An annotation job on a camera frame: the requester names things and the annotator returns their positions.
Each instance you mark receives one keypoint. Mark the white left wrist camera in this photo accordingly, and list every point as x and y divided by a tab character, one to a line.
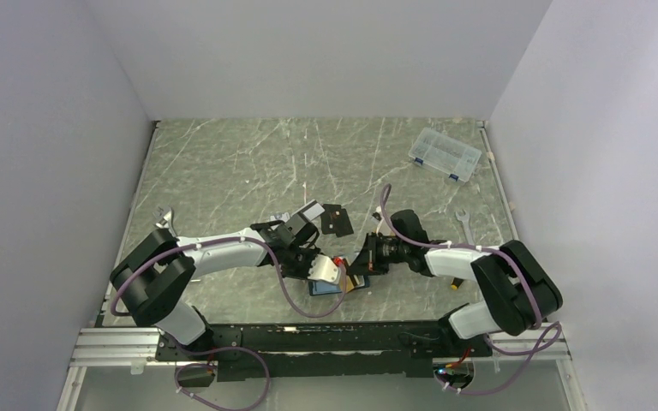
323	269

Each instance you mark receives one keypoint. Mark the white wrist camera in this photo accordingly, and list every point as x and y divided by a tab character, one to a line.
323	269
382	227

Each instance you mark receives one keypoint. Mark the clear plastic organizer box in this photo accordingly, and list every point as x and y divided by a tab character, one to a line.
452	158

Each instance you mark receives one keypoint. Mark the gold magnetic stripe card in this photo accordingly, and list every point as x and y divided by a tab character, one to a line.
352	283

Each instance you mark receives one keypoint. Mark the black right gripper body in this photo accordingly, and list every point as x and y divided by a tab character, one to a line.
384	252

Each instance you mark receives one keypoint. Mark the silver open-end wrench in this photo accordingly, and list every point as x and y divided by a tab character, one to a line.
464	218

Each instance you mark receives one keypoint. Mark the yellow black small screwdriver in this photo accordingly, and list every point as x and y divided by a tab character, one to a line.
456	283

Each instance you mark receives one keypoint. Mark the black VIP card stack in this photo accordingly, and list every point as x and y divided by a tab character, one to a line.
335	220

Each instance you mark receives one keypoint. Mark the silver card face down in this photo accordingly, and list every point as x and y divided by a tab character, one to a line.
312	210

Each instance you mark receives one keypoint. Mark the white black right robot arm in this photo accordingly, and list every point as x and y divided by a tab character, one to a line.
516	292

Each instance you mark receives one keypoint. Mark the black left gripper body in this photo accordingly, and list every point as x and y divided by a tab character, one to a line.
298	264

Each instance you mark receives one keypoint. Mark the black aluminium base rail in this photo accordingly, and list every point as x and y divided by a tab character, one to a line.
238	352

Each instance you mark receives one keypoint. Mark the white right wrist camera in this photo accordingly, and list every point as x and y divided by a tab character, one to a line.
382	227

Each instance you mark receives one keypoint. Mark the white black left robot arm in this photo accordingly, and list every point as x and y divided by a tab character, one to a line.
150	281

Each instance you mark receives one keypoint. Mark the blue leather card holder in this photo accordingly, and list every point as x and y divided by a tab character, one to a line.
321	288

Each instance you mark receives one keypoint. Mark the red utility knife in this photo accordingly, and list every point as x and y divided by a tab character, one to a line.
164	218

